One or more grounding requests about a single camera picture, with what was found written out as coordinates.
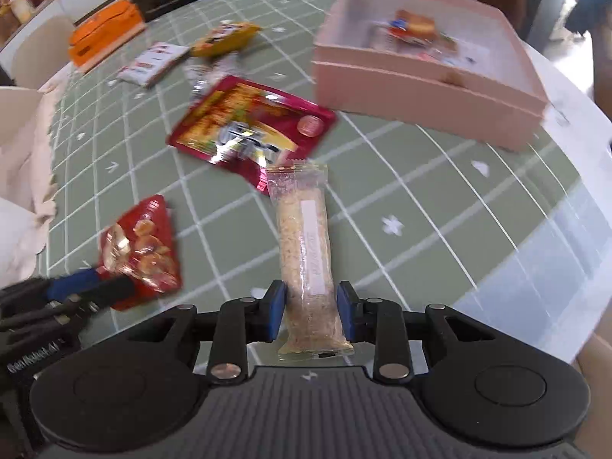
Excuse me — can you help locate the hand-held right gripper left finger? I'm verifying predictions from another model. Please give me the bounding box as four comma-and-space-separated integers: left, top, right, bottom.
138, 280, 288, 386

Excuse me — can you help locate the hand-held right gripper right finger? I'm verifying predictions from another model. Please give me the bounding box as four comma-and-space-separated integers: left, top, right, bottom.
337, 281, 498, 383

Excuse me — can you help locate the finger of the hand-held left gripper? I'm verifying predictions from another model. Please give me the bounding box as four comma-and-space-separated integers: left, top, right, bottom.
0, 276, 137, 335
0, 268, 101, 315

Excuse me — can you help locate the small red snack packet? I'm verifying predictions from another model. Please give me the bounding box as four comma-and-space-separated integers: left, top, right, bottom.
98, 194, 182, 311

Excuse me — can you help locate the rice bar clear packet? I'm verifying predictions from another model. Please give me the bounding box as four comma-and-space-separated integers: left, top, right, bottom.
264, 161, 355, 361

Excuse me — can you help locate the large red food pouch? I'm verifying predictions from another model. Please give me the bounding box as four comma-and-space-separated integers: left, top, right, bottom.
167, 75, 338, 194

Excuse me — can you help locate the pink cardboard box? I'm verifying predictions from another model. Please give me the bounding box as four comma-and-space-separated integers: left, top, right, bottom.
311, 0, 550, 151

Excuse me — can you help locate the beige scalloped cloth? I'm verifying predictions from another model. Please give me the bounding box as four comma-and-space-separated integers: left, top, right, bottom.
0, 85, 60, 280

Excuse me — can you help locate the green checked tablecloth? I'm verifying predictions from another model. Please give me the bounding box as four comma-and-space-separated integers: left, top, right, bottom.
38, 0, 581, 374

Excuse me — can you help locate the white tablecloth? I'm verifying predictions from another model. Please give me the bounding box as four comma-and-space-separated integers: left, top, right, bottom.
296, 0, 612, 364

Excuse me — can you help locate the beige chair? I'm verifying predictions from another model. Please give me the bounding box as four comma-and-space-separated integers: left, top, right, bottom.
10, 14, 75, 89

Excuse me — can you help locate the white red snack packet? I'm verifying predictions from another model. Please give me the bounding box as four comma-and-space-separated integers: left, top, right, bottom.
117, 42, 191, 88

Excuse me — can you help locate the silver foil snack packet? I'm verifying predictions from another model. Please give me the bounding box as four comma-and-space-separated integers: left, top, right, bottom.
184, 52, 240, 101

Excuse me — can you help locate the orange box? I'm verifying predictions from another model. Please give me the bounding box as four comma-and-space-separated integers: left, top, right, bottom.
68, 0, 146, 73

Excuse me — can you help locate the yellow snack packet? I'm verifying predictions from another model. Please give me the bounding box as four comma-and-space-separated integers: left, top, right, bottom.
190, 21, 261, 58

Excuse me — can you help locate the green label hawthorn packet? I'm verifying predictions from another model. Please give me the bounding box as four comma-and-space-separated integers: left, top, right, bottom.
416, 33, 460, 60

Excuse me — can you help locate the round pastry packet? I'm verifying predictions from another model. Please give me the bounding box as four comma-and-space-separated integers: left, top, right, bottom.
385, 8, 438, 39

